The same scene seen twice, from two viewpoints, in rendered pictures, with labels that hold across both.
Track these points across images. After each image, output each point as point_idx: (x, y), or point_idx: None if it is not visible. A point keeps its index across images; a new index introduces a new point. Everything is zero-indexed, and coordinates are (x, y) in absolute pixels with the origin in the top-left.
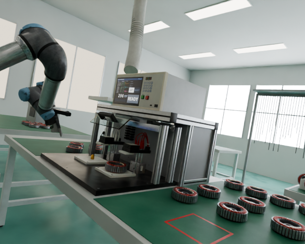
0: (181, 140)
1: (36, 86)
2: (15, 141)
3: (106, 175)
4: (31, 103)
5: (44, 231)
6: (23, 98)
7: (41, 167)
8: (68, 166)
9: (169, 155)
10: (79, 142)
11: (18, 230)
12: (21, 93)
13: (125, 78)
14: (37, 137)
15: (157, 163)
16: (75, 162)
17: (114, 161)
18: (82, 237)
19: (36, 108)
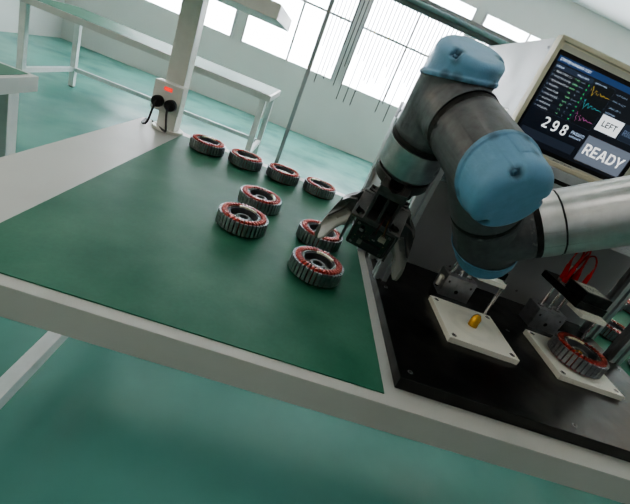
0: (627, 259)
1: (502, 106)
2: (70, 301)
3: (607, 394)
4: (495, 229)
5: (96, 450)
6: (509, 217)
7: (488, 448)
8: (558, 414)
9: (618, 295)
10: (235, 204)
11: (17, 502)
12: (523, 193)
13: (599, 73)
14: None
15: None
16: (503, 372)
17: (564, 339)
18: (198, 408)
19: (502, 249)
